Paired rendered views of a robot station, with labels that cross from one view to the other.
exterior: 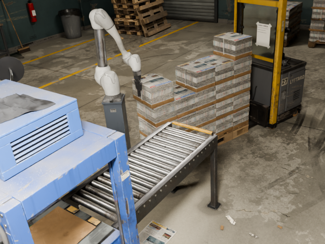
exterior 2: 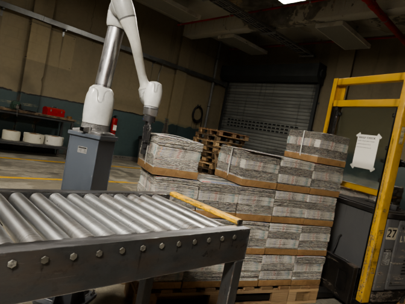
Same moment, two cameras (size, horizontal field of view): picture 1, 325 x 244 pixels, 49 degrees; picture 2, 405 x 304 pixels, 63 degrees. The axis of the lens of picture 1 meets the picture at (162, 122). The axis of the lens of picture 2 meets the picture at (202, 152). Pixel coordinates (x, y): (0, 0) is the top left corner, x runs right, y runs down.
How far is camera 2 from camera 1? 201 cm
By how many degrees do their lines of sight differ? 26
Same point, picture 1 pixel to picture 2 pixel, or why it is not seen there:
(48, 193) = not seen: outside the picture
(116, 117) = (83, 164)
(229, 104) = (293, 236)
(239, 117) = (304, 267)
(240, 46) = (329, 145)
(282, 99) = (384, 263)
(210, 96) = (263, 204)
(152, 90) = (162, 141)
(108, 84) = (90, 101)
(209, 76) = (269, 169)
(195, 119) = not seen: hidden behind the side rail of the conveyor
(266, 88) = (357, 239)
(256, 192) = not seen: outside the picture
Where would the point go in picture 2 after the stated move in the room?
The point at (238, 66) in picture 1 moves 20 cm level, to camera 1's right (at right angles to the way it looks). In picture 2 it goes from (319, 175) to (348, 180)
